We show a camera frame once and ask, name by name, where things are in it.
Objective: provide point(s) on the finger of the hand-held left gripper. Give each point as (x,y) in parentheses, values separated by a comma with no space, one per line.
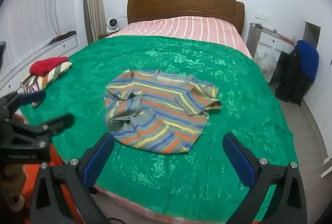
(58,121)
(35,97)

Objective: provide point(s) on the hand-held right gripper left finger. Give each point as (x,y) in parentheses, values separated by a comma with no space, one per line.
(97,161)

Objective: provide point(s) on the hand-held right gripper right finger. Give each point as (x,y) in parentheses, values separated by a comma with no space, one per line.
(238,161)

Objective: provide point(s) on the striped knit sweater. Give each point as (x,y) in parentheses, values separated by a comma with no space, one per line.
(160,109)

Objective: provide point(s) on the person's left hand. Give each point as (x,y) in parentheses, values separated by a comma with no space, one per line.
(13,182)

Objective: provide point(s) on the black smartphone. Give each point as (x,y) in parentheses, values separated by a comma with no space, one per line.
(34,87)

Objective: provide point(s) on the striped pillow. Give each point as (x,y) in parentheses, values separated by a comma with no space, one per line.
(55,73)

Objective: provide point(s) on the red cloth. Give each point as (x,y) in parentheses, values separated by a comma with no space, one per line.
(48,64)

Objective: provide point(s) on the dark item on sill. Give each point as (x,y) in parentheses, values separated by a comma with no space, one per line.
(63,35)

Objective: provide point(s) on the green floral blanket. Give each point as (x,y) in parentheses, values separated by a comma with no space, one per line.
(233,89)

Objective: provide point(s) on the black jacket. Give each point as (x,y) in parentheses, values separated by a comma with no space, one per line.
(290,81)

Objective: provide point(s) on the clear plastic bag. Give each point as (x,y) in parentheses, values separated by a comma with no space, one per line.
(265,59)

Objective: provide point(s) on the white desk fan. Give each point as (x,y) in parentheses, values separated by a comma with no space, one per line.
(112,24)

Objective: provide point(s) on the blue jacket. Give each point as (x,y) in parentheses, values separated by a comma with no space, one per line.
(308,57)

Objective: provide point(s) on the white desk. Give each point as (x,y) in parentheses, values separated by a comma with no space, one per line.
(269,39)

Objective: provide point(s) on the pink striped bed sheet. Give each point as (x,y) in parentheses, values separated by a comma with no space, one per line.
(186,28)

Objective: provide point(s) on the wooden headboard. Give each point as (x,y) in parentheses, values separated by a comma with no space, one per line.
(185,5)

